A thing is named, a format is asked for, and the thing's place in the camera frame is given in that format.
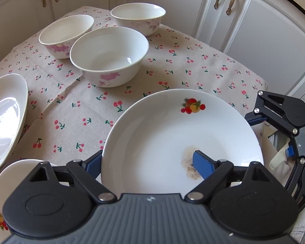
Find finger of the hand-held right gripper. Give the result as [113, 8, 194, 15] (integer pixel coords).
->
[244, 90, 300, 136]
[285, 137, 305, 212]

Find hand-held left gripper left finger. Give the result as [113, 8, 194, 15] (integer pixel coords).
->
[28, 150, 117, 204]

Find large white floral bowl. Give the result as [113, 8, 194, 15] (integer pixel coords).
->
[70, 26, 149, 88]

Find cherry print tablecloth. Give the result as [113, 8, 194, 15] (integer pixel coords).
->
[0, 5, 268, 244]

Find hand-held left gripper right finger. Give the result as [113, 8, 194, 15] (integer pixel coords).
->
[184, 150, 279, 204]

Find plain white plate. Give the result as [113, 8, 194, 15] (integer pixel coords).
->
[0, 73, 28, 176]

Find small white floral bowl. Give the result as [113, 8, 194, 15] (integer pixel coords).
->
[39, 14, 95, 59]

